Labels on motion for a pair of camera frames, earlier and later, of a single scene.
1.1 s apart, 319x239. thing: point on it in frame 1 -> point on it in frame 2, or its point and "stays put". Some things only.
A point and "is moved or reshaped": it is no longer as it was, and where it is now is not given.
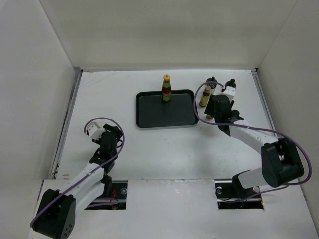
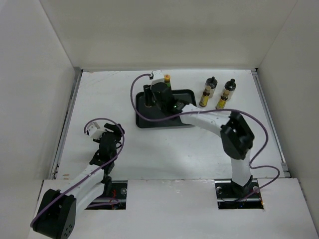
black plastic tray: x=151 y=111 stays put
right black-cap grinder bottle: x=230 y=83 stays put
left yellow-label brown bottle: x=205 y=96 stays put
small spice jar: x=208 y=117 is moved or reshaped
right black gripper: x=210 y=108 -> x=148 y=92
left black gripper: x=114 y=129 stays put
